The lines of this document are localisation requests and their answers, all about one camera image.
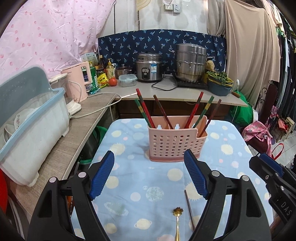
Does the red chopstick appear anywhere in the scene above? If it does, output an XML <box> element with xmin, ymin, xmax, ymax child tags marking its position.
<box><xmin>136</xmin><ymin>88</ymin><xmax>156</xmax><ymax>128</ymax></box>
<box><xmin>184</xmin><ymin>91</ymin><xmax>204</xmax><ymax>128</ymax></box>

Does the red chopstick left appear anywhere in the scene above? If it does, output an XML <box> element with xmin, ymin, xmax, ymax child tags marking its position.
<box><xmin>136</xmin><ymin>88</ymin><xmax>156</xmax><ymax>128</ymax></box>

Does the dark brown chopstick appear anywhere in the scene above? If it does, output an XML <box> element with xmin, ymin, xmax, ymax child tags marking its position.
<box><xmin>198</xmin><ymin>99</ymin><xmax>222</xmax><ymax>138</ymax></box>
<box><xmin>153</xmin><ymin>95</ymin><xmax>173</xmax><ymax>129</ymax></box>
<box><xmin>184</xmin><ymin>190</ymin><xmax>195</xmax><ymax>231</ymax></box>

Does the yellow snack packet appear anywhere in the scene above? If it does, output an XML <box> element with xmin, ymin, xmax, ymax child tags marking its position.
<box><xmin>97</xmin><ymin>73</ymin><xmax>109</xmax><ymax>88</ymax></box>

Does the pink dotted curtain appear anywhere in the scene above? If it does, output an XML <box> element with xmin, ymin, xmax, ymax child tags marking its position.
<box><xmin>1</xmin><ymin>0</ymin><xmax>114</xmax><ymax>82</ymax></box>

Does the green chopstick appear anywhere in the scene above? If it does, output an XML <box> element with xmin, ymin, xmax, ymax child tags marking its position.
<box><xmin>192</xmin><ymin>96</ymin><xmax>214</xmax><ymax>128</ymax></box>
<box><xmin>134</xmin><ymin>99</ymin><xmax>151</xmax><ymax>127</ymax></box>

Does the green chopstick left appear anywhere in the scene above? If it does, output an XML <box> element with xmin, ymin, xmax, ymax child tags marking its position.
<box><xmin>134</xmin><ymin>99</ymin><xmax>151</xmax><ymax>127</ymax></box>

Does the blue white dish drainer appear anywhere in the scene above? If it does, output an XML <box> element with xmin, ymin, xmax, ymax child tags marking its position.
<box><xmin>1</xmin><ymin>66</ymin><xmax>69</xmax><ymax>187</ymax></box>

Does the yellow oil bottle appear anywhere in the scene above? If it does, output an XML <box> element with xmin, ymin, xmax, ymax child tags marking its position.
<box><xmin>106</xmin><ymin>59</ymin><xmax>115</xmax><ymax>79</ymax></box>

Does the green bag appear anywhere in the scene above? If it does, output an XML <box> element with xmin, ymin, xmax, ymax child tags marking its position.
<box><xmin>230</xmin><ymin>91</ymin><xmax>253</xmax><ymax>127</ymax></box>

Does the clear food container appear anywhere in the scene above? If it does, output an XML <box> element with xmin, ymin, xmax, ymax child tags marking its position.
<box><xmin>118</xmin><ymin>74</ymin><xmax>137</xmax><ymax>87</ymax></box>

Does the stainless steel steamer pot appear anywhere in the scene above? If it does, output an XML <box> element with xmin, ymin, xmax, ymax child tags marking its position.
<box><xmin>170</xmin><ymin>43</ymin><xmax>207</xmax><ymax>83</ymax></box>

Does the gold flower spoon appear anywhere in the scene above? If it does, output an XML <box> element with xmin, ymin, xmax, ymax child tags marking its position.
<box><xmin>173</xmin><ymin>207</ymin><xmax>183</xmax><ymax>241</ymax></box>

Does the silver rice cooker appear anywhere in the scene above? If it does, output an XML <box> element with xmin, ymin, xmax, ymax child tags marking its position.
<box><xmin>136</xmin><ymin>53</ymin><xmax>163</xmax><ymax>82</ymax></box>

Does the wooden counter shelf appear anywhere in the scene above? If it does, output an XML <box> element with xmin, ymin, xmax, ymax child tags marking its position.
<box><xmin>9</xmin><ymin>81</ymin><xmax>249</xmax><ymax>216</ymax></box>

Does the pink floral cloth bundle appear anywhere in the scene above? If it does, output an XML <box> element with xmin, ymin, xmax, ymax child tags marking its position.
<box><xmin>241</xmin><ymin>121</ymin><xmax>273</xmax><ymax>157</ymax></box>

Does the pink perforated utensil basket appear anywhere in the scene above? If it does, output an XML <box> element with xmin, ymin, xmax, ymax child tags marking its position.
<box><xmin>148</xmin><ymin>115</ymin><xmax>208</xmax><ymax>162</ymax></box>

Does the beige hanging cloth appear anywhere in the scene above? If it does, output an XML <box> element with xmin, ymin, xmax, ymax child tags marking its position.
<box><xmin>207</xmin><ymin>1</ymin><xmax>280</xmax><ymax>104</ymax></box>

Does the black induction cooktop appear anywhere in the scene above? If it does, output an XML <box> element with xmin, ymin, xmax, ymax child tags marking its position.
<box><xmin>176</xmin><ymin>79</ymin><xmax>208</xmax><ymax>90</ymax></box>

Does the wall power socket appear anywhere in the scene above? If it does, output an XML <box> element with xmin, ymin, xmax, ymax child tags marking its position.
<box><xmin>164</xmin><ymin>4</ymin><xmax>181</xmax><ymax>14</ymax></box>

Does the small steel pot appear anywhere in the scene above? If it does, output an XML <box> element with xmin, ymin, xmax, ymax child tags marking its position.
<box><xmin>115</xmin><ymin>64</ymin><xmax>132</xmax><ymax>79</ymax></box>

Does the blue bowl with vegetables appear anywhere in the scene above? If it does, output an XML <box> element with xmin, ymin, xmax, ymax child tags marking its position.
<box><xmin>207</xmin><ymin>71</ymin><xmax>234</xmax><ymax>96</ymax></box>

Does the blue planet-print tablecloth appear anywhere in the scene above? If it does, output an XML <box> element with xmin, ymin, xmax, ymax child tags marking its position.
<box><xmin>92</xmin><ymin>118</ymin><xmax>273</xmax><ymax>240</ymax></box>

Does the pink electric kettle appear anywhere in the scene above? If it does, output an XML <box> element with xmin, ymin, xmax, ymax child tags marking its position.
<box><xmin>61</xmin><ymin>62</ymin><xmax>92</xmax><ymax>103</ymax></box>

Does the red tomato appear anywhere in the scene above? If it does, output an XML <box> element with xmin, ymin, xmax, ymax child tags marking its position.
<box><xmin>108</xmin><ymin>77</ymin><xmax>117</xmax><ymax>86</ymax></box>

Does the navy floral backsplash cloth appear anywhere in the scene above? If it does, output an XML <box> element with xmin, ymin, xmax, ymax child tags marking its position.
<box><xmin>98</xmin><ymin>29</ymin><xmax>227</xmax><ymax>72</ymax></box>

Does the green chopstick right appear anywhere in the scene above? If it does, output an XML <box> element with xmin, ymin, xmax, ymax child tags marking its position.
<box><xmin>192</xmin><ymin>96</ymin><xmax>214</xmax><ymax>128</ymax></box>

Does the red chopstick right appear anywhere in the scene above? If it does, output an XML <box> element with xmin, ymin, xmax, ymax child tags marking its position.
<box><xmin>184</xmin><ymin>91</ymin><xmax>204</xmax><ymax>128</ymax></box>

